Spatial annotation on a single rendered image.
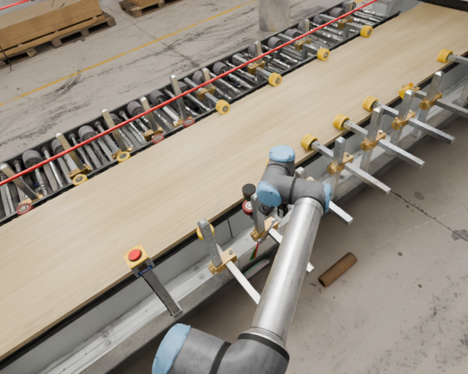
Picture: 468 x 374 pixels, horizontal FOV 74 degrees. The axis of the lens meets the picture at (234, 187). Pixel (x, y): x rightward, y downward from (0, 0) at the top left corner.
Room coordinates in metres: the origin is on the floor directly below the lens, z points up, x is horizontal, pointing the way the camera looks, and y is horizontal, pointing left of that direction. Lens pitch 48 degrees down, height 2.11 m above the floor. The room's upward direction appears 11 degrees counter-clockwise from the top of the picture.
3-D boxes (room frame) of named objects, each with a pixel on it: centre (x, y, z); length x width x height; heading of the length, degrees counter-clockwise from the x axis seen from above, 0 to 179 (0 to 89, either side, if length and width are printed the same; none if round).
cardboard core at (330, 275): (0.92, -0.59, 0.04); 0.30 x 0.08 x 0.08; 117
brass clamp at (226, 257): (0.71, 0.12, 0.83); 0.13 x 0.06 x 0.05; 117
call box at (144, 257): (0.58, 0.37, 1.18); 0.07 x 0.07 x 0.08; 27
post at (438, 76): (1.39, -1.19, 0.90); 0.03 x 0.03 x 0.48; 27
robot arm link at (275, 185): (0.68, -0.14, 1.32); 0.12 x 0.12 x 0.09; 60
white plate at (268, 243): (0.78, -0.07, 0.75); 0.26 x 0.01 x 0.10; 117
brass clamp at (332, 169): (1.06, -0.55, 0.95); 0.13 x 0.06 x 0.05; 117
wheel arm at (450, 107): (1.34, -1.27, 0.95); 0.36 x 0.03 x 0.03; 27
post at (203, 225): (0.70, 0.14, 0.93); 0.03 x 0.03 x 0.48; 27
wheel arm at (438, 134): (1.28, -1.01, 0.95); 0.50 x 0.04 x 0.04; 27
